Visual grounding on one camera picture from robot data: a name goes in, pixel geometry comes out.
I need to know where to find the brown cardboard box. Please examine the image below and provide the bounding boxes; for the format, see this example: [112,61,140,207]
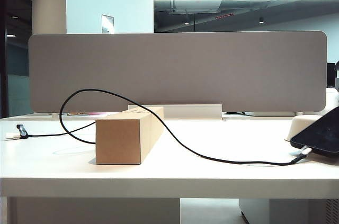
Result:
[95,106,165,165]

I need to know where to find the framed wall sign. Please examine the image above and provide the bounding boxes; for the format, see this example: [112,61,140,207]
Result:
[101,14,115,34]

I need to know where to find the pink flat item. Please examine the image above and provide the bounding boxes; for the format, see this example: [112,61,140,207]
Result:
[67,111,114,117]

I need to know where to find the grey desk divider panel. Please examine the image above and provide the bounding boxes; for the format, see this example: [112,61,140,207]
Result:
[28,31,328,115]

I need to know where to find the black computer monitor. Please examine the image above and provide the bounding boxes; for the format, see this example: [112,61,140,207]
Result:
[327,62,336,87]

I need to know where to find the black smartphone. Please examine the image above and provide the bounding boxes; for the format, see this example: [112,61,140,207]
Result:
[289,106,339,158]

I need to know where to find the white phone stand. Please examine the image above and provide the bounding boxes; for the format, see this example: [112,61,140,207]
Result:
[284,114,323,142]

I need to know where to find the black charging cable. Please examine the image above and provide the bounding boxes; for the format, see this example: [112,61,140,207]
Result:
[6,88,313,167]

